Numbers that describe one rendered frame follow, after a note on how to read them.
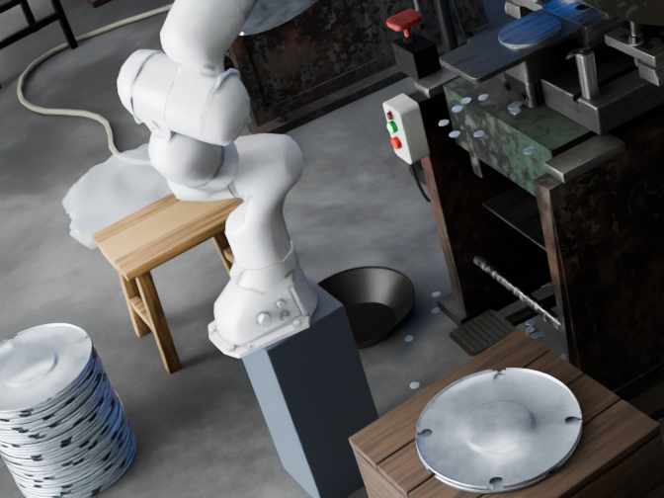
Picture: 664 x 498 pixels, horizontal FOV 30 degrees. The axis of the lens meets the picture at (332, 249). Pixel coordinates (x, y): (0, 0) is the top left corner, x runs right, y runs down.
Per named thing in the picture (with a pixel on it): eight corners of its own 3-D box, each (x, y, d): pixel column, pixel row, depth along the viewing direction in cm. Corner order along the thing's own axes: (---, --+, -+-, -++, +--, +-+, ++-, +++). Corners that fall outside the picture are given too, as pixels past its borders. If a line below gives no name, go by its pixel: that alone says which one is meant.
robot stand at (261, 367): (325, 512, 257) (266, 351, 232) (283, 467, 271) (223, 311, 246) (394, 465, 263) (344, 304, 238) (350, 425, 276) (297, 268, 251)
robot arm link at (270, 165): (323, 262, 226) (288, 148, 212) (229, 272, 231) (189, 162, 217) (332, 226, 235) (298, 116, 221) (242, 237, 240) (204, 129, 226)
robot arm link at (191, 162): (209, 198, 203) (166, 188, 186) (124, 161, 208) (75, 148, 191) (253, 89, 202) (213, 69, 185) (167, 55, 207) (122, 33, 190)
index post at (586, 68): (589, 100, 226) (582, 54, 221) (579, 95, 229) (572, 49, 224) (601, 94, 227) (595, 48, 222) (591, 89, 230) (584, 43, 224)
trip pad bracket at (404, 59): (430, 128, 270) (411, 49, 259) (408, 114, 277) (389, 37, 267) (453, 117, 271) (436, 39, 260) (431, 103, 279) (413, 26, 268)
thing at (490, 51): (487, 138, 235) (474, 77, 228) (449, 115, 246) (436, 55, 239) (592, 85, 241) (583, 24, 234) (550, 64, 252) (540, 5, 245)
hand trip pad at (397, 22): (404, 58, 263) (396, 27, 259) (390, 50, 268) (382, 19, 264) (432, 45, 265) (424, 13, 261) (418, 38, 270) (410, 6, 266)
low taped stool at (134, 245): (168, 377, 307) (124, 273, 289) (133, 335, 326) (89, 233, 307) (285, 312, 318) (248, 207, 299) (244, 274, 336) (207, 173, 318)
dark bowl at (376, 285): (336, 383, 289) (329, 362, 285) (284, 324, 313) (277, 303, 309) (443, 325, 296) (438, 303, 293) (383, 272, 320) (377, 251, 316)
